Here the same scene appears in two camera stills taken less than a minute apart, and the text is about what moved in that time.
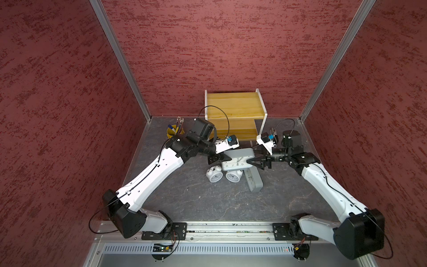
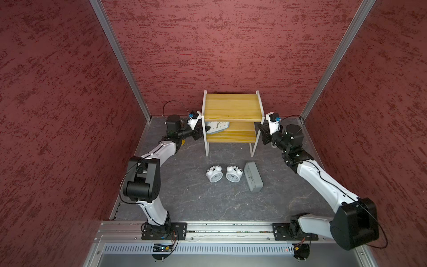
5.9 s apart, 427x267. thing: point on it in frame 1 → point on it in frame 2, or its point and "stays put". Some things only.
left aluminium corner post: (121, 56) stays put
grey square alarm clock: (254, 179) stays put
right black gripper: (266, 158) → (265, 134)
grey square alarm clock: (239, 158) → (216, 125)
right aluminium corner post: (358, 19) stays put
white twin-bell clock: (234, 176) stays put
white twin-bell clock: (214, 174) stays put
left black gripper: (217, 158) → (197, 134)
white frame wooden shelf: (240, 114) stays put
